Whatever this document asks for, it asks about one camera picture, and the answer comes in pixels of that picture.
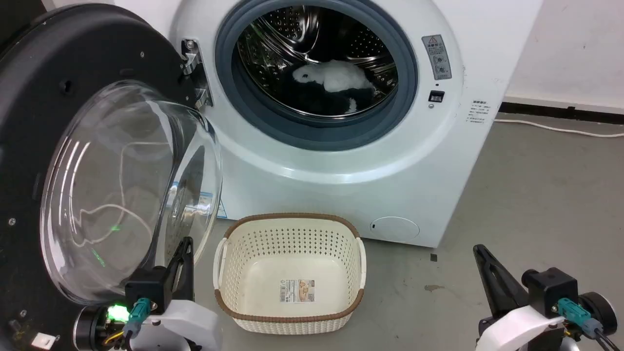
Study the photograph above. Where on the open washing machine door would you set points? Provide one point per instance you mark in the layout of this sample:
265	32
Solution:
29	122

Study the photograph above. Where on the cream laundry basket brown rim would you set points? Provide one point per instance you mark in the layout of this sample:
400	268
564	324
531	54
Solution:
253	253

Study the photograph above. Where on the grey warning sticker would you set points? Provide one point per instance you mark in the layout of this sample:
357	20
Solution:
436	56

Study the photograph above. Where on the white front-load washing machine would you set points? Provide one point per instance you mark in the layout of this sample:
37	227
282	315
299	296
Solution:
341	185

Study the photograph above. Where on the white and black plush toy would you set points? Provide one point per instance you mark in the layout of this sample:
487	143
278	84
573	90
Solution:
341	75

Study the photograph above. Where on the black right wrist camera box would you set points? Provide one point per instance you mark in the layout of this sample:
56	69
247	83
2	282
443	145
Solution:
551	287

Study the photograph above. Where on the blue white energy sticker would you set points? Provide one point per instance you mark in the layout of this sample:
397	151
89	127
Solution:
221	207

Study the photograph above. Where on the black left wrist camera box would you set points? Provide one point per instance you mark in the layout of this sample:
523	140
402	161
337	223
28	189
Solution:
146	287

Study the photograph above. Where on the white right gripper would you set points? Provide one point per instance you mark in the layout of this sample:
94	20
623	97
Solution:
521	331

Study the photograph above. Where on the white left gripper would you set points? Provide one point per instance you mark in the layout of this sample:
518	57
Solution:
190	326

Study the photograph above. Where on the round white filter cover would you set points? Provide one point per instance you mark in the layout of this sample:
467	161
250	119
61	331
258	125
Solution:
395	228

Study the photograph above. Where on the black door latch socket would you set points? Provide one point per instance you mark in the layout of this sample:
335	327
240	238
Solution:
436	96

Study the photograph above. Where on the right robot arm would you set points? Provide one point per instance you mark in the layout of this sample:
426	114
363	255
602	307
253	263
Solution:
602	312

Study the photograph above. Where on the chrome door hinge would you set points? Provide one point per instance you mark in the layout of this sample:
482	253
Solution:
191	61

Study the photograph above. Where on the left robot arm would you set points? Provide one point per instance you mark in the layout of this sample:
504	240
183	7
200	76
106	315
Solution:
90	329

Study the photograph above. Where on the printed basket product label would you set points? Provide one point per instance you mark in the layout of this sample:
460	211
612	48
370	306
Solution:
297	291

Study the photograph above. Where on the small printed text label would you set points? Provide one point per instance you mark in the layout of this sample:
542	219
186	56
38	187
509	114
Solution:
477	112

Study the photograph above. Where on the stainless steel washer drum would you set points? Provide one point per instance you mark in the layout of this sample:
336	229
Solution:
287	34

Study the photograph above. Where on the black wall baseboard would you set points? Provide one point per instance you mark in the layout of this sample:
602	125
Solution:
560	112

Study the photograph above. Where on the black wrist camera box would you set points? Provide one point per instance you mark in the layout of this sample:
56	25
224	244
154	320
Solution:
146	287
551	287

